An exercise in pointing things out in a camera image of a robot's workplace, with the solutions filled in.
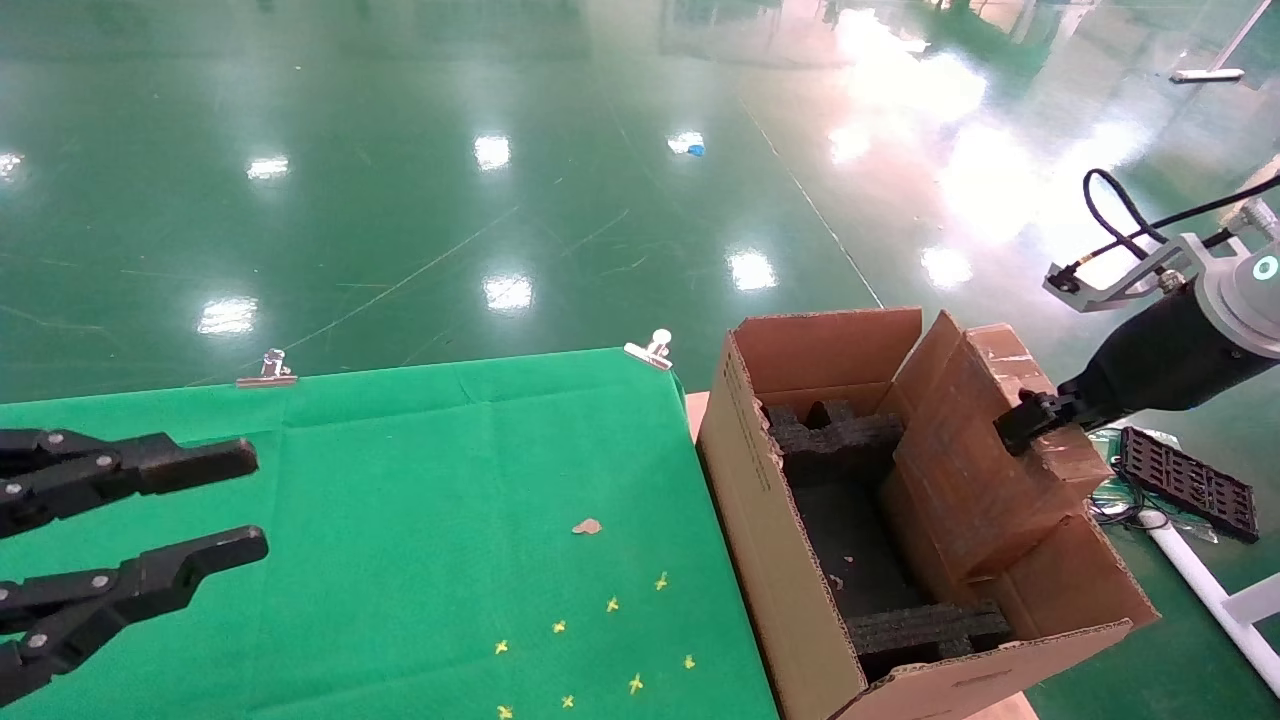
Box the white metal frame tube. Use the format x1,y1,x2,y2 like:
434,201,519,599
1140,510,1280,698

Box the white floor squeegee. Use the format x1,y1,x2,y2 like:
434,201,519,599
1169,0,1276,85

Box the black plastic grid tray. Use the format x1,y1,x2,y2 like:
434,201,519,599
1116,425,1260,545

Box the large open cardboard carton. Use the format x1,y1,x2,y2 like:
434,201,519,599
696,306,1163,720

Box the small brown cardboard box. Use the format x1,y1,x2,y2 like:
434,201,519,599
880,310,1114,587

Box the thin black cable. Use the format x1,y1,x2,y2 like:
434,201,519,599
1060,172,1280,276

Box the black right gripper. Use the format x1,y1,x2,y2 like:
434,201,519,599
994,278,1280,458

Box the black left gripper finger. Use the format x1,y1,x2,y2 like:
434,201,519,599
0,429,260,541
0,525,270,707

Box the silver binder clip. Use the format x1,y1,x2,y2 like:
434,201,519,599
623,329,674,372
236,349,300,389

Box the coiled wires in plastic bag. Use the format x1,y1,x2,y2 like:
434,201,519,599
1085,428,1173,533

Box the green table cloth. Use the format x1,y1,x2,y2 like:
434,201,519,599
0,346,783,720

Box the thick black sleeved cable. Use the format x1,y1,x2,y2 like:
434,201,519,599
1083,167,1169,263

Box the notched black foam insert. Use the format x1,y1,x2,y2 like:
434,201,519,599
758,399,907,488

